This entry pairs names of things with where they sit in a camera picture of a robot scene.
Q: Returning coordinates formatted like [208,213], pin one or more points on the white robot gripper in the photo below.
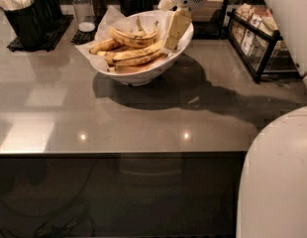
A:
[180,19]

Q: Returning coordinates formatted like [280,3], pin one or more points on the long front yellow banana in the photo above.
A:
[133,57]

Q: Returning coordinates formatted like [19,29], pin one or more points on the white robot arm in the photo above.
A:
[272,201]

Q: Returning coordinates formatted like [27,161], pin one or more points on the top spotted yellow banana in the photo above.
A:
[139,39]

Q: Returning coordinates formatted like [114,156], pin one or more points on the white paper bowl liner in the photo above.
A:
[110,20]

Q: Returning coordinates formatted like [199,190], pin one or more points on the bottom yellow banana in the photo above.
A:
[121,69]

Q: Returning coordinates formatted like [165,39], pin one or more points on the left small yellow banana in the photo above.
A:
[104,46]

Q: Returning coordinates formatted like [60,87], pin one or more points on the white oval bowl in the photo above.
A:
[150,72]

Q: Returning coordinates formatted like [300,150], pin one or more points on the black napkin holder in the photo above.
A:
[208,20]

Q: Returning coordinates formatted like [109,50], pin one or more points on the pepper shaker dark glass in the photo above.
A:
[99,9]

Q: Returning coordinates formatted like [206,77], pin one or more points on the small black grid mat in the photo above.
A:
[81,38]

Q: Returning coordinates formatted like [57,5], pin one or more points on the salt shaker clear glass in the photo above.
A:
[83,15]

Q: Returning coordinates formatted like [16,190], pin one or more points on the black grid mat left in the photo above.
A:
[51,39]

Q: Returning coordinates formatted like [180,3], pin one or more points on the rear black cutlery cup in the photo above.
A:
[49,13]

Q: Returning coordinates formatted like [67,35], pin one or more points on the black cup with white cutlery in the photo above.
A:
[22,16]

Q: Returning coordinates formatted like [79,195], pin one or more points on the black wire condiment rack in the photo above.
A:
[261,49]

